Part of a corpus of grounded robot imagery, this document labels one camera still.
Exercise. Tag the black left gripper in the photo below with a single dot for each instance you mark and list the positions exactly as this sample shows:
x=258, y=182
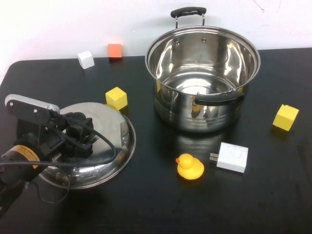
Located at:
x=50, y=141

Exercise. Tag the steel pot lid black knob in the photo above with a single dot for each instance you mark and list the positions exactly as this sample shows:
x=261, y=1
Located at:
x=109, y=122

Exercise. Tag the yellow foam cube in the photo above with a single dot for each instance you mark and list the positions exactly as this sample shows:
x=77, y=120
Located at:
x=116, y=98
x=285, y=118

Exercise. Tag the white foam cube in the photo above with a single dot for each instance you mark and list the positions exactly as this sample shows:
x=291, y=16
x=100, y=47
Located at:
x=86, y=60

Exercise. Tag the orange foam cube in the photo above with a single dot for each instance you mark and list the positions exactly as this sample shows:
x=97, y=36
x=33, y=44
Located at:
x=114, y=51

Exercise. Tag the yellow rubber duck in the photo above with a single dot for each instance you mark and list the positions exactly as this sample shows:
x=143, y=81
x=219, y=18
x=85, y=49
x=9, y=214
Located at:
x=189, y=167

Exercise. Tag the white plug charger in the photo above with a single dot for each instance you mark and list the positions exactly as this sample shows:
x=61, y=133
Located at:
x=231, y=157

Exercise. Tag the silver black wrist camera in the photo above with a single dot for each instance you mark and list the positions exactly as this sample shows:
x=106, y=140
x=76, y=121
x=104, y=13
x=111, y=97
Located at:
x=26, y=107

